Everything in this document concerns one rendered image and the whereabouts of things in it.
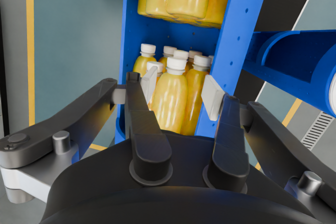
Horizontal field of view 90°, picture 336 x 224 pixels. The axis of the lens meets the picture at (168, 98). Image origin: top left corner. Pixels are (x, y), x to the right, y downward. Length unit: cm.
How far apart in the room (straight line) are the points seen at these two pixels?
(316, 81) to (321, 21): 123
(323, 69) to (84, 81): 167
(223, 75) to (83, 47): 151
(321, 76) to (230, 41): 43
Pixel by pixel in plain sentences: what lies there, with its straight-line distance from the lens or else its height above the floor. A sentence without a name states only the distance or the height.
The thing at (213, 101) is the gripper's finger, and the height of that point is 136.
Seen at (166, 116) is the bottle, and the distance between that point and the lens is 35.
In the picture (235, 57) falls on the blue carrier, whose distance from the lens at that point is 33.
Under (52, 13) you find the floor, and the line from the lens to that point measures 184.
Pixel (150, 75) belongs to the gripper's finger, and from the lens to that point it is 17.
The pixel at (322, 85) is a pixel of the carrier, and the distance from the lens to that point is 68.
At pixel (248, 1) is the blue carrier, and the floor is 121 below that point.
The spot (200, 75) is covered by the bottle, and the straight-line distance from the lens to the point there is 38.
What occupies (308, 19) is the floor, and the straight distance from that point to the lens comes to 183.
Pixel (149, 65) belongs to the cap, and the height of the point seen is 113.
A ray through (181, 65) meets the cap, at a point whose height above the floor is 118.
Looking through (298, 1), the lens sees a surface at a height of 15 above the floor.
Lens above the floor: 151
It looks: 69 degrees down
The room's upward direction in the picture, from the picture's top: 172 degrees counter-clockwise
